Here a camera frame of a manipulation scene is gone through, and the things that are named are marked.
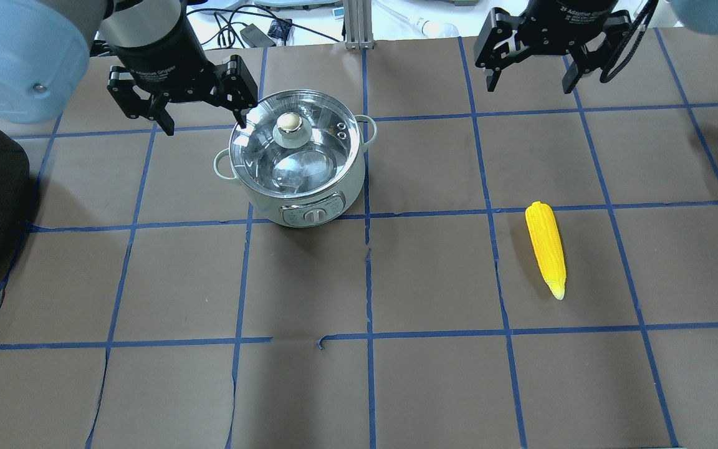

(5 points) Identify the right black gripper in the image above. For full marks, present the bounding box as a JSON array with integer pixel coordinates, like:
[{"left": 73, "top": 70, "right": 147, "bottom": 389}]
[{"left": 474, "top": 1, "right": 635, "bottom": 94}]

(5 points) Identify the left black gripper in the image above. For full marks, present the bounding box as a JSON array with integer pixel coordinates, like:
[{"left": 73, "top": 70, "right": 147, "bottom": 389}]
[{"left": 99, "top": 1, "right": 259, "bottom": 136}]

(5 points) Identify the glass pot lid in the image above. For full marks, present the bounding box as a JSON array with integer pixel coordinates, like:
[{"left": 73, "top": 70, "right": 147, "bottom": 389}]
[{"left": 226, "top": 89, "right": 377, "bottom": 199}]

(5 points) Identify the yellow corn cob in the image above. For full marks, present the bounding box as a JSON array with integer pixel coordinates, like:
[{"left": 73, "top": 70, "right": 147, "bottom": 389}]
[{"left": 525, "top": 201, "right": 567, "bottom": 301}]

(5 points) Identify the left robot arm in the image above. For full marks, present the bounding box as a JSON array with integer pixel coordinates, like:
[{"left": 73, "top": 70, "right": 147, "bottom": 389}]
[{"left": 0, "top": 1, "right": 259, "bottom": 135}]

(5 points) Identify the pale green electric pot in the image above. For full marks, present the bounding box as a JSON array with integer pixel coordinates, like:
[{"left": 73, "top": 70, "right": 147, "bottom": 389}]
[{"left": 212, "top": 89, "right": 377, "bottom": 228}]

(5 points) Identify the black power adapter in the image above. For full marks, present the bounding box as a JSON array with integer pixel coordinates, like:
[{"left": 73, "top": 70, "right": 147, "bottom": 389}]
[{"left": 239, "top": 24, "right": 277, "bottom": 48}]

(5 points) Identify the clear plastic bottle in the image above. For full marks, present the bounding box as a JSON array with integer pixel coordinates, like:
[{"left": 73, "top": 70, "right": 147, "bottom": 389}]
[{"left": 372, "top": 1, "right": 461, "bottom": 38}]

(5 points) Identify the aluminium frame post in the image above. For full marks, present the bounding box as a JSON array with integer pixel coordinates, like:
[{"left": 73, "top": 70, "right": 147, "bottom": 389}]
[{"left": 343, "top": 0, "right": 375, "bottom": 49}]

